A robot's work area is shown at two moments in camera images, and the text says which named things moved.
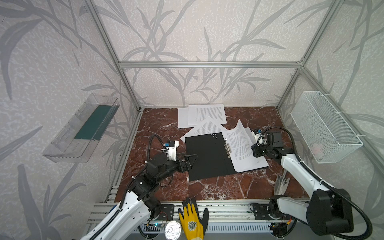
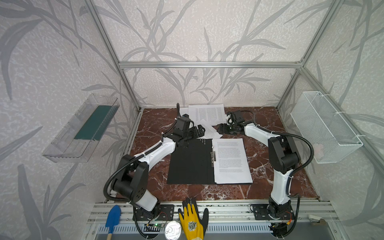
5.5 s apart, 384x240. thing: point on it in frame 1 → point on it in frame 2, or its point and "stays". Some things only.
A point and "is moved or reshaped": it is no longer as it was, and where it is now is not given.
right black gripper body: [256, 150] → [227, 128]
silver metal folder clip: [227, 148] → [213, 158]
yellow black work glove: [195, 228] stays
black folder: [213, 160] is moved or reshaped
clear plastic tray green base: [78, 141] stays
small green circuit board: [153, 227] stays
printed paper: [239, 140] is moved or reshaped
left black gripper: [181, 164] → [193, 132]
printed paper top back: [197, 113] stays
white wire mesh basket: [328, 136] stays
